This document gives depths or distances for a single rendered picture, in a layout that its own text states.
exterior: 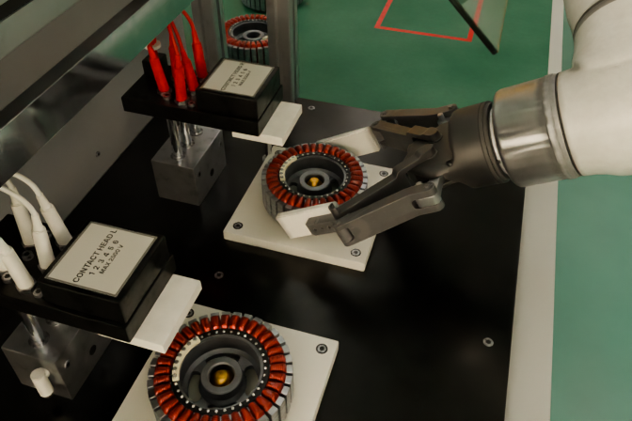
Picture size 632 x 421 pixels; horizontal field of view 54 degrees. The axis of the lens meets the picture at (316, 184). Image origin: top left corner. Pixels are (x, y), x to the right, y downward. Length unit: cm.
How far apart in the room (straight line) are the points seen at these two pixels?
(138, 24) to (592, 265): 150
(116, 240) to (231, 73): 23
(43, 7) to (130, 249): 17
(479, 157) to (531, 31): 59
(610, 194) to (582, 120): 152
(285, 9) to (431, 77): 28
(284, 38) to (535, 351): 45
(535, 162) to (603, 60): 9
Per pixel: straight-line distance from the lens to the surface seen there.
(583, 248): 183
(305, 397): 53
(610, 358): 163
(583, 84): 53
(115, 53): 46
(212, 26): 82
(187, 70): 62
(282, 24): 78
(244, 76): 62
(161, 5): 51
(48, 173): 69
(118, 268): 45
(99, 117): 74
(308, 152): 68
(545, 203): 77
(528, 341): 63
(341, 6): 114
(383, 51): 101
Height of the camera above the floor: 124
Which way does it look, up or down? 42 degrees down
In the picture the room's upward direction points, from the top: straight up
